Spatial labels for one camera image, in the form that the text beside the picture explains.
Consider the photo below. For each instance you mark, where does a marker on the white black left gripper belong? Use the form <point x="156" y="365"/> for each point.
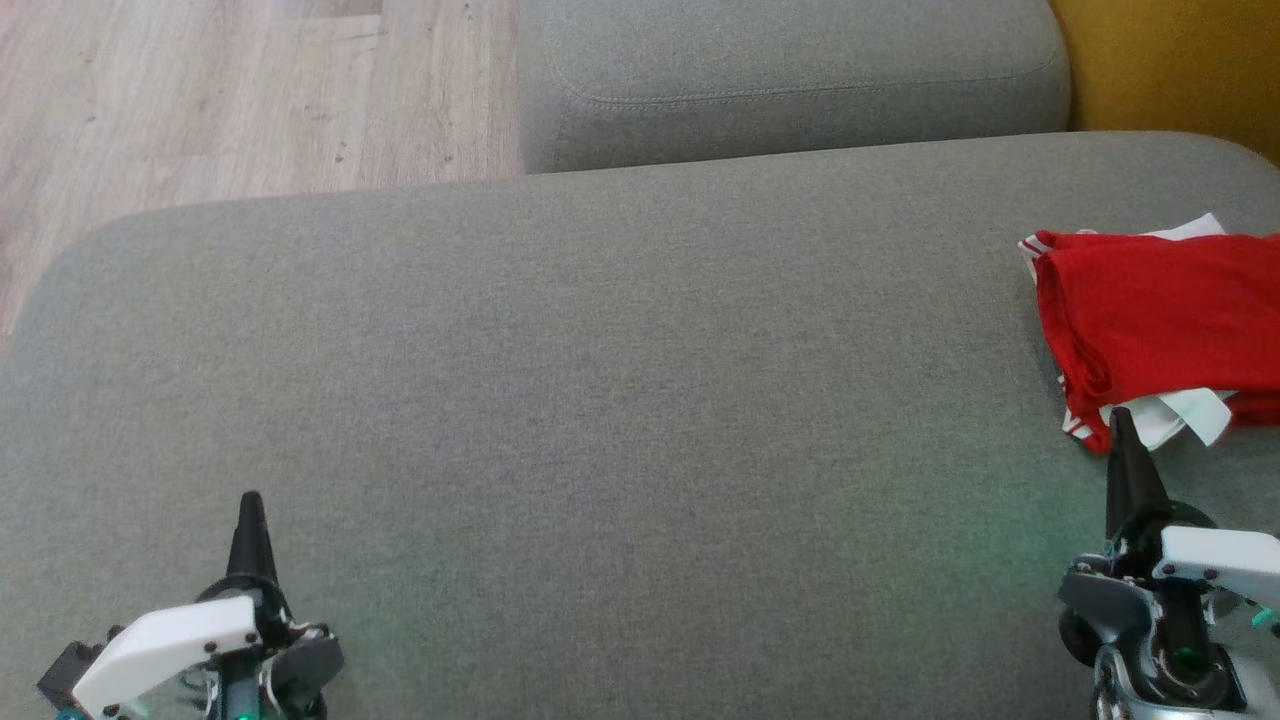
<point x="170" y="645"/>

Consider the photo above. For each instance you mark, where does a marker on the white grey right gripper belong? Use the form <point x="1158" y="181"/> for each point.
<point x="1220" y="565"/>

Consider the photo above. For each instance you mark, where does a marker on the red shorts white stripes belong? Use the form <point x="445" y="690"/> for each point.
<point x="1170" y="415"/>

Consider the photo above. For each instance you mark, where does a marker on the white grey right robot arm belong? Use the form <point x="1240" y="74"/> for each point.
<point x="1180" y="685"/>

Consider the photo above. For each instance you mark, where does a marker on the grey sofa seat cushion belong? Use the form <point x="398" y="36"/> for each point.
<point x="600" y="400"/>
<point x="800" y="80"/>

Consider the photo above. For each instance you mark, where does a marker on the yellow sofa backrest cushion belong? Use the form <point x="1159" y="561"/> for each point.
<point x="1180" y="60"/>

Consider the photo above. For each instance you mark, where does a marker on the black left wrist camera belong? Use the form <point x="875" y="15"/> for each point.
<point x="68" y="672"/>

